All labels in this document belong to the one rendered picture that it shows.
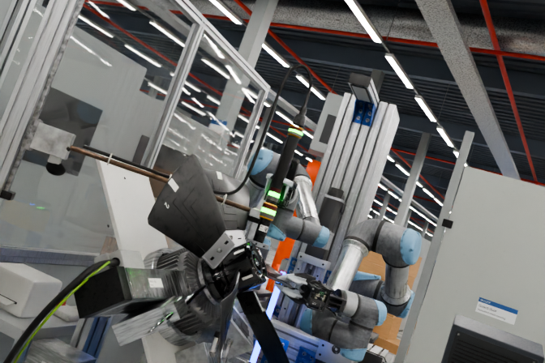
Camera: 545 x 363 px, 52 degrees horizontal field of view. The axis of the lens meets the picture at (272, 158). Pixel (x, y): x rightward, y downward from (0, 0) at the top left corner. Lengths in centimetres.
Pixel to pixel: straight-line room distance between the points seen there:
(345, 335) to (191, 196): 70
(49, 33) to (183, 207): 58
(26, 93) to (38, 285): 54
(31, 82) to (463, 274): 250
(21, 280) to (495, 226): 247
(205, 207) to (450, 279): 213
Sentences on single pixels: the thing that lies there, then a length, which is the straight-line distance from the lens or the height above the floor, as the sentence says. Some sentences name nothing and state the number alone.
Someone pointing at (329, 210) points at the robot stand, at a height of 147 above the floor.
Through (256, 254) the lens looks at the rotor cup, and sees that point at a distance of 157.
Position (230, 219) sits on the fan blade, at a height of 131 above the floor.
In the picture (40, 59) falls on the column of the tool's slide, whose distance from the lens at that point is 159.
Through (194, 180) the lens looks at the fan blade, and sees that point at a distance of 141.
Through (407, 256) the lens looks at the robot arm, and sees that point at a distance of 198.
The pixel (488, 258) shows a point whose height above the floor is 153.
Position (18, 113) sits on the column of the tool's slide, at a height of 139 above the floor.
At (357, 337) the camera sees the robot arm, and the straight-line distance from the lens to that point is 181.
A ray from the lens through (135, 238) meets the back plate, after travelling 161.
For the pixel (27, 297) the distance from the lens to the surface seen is 174.
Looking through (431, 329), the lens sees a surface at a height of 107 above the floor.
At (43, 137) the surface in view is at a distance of 157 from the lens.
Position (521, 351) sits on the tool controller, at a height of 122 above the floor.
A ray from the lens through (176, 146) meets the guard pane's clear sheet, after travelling 250.
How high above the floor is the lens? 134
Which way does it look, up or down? 6 degrees up
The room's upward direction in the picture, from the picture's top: 19 degrees clockwise
